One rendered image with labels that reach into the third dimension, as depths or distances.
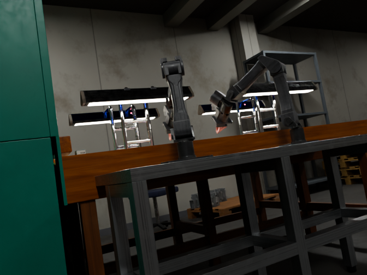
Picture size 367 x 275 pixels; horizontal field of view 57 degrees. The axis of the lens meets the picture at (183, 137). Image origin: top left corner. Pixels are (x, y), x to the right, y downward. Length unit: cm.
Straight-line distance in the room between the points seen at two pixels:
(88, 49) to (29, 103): 329
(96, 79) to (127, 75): 42
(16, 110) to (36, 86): 11
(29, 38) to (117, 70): 323
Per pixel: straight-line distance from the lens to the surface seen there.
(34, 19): 149
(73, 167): 138
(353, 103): 748
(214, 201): 415
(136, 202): 98
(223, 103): 176
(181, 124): 128
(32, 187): 133
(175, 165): 103
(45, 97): 138
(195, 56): 521
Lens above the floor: 65
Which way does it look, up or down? 5 degrees up
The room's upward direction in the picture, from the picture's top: 9 degrees counter-clockwise
